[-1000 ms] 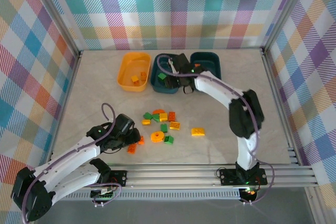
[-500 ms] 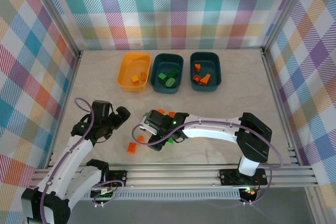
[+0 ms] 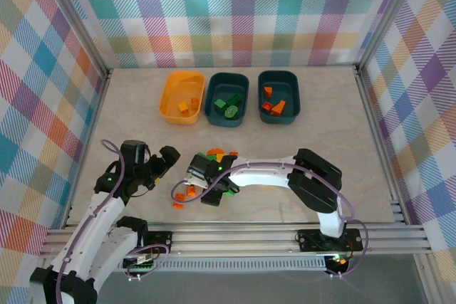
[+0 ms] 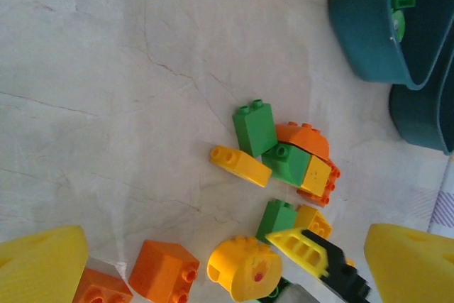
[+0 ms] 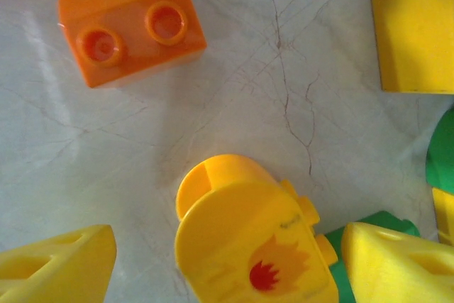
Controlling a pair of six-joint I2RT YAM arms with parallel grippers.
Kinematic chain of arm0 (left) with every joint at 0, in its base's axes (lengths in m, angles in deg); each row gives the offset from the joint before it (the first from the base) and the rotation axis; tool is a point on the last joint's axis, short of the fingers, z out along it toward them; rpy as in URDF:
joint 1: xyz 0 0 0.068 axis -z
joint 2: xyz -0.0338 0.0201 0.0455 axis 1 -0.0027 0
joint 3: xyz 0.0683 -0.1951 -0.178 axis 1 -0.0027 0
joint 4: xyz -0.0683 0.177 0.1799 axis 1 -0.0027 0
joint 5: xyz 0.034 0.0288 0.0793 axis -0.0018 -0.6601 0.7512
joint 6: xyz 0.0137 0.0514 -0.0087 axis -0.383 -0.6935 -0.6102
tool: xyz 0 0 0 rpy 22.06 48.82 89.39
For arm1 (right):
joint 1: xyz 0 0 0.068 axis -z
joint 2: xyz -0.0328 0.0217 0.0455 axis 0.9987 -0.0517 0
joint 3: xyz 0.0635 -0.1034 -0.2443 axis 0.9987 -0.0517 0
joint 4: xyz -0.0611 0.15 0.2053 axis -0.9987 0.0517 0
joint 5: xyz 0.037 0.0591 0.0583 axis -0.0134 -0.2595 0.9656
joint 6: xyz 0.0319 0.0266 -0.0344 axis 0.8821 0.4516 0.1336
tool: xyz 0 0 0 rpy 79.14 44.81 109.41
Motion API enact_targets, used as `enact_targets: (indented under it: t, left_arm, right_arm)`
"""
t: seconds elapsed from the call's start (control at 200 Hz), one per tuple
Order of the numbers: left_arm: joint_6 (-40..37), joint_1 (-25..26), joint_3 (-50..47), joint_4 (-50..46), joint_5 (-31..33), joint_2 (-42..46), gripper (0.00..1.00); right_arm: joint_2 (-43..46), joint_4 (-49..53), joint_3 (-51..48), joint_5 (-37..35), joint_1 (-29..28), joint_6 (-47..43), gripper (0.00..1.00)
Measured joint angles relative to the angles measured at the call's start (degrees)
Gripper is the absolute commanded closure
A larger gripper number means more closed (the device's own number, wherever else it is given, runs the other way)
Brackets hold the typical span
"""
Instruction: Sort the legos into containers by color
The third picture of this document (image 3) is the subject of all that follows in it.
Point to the large yellow lego brick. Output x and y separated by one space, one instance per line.
221 157

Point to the yellow sloped lego brick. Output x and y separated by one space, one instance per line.
183 107

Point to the green curved printed lego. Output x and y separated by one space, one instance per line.
231 112

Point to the green sloped lego brick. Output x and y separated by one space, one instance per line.
220 104

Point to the green rectangular lego brick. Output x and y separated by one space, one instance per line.
233 99

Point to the orange square lego brick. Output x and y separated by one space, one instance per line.
266 105

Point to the orange sloped lego brick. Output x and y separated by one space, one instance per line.
278 107

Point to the small orange lego brick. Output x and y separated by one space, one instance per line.
268 91
191 191

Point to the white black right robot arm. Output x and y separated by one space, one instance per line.
263 176

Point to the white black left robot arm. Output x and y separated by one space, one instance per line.
92 218

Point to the long orange lego brick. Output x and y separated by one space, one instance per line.
180 196

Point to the orange arched lego brick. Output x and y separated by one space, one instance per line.
214 152

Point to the yellow plastic container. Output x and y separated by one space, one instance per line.
178 87

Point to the green circuit board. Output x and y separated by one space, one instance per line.
142 263

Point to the dark teal plastic container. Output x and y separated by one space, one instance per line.
228 83
285 87

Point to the plaid fabric backdrop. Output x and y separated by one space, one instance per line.
28 104
228 5
427 122

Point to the black orange electronics module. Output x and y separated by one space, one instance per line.
340 263

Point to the aluminium side rail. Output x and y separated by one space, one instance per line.
380 147
85 147

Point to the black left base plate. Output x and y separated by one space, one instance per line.
160 240

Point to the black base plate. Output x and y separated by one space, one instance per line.
160 240
310 240

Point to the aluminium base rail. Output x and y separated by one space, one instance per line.
231 240

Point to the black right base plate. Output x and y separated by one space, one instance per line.
310 240

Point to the aluminium frame post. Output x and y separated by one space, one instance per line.
388 15
73 15

